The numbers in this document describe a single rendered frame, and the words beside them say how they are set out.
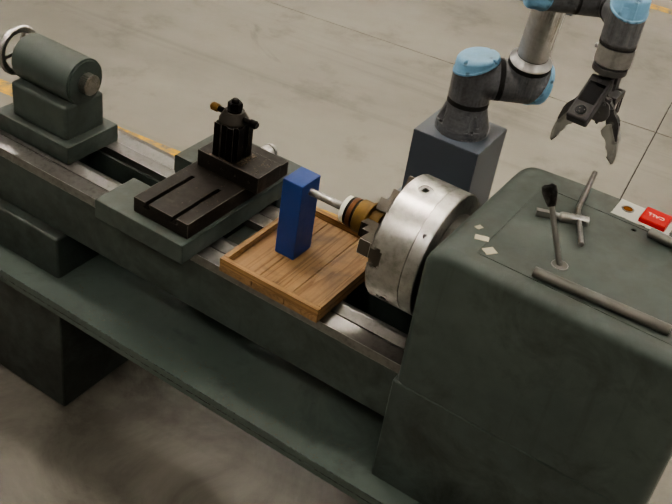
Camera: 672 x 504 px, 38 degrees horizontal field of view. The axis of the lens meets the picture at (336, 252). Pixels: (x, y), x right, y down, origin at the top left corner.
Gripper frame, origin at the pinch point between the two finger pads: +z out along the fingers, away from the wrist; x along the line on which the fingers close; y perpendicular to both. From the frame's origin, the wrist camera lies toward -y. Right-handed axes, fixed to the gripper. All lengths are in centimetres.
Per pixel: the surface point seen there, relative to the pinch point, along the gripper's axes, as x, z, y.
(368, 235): 35, 28, -22
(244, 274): 63, 50, -30
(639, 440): -37, 35, -34
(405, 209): 28.1, 18.5, -20.3
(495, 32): 163, 139, 367
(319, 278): 49, 51, -17
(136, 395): 114, 140, -12
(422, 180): 29.8, 16.1, -10.5
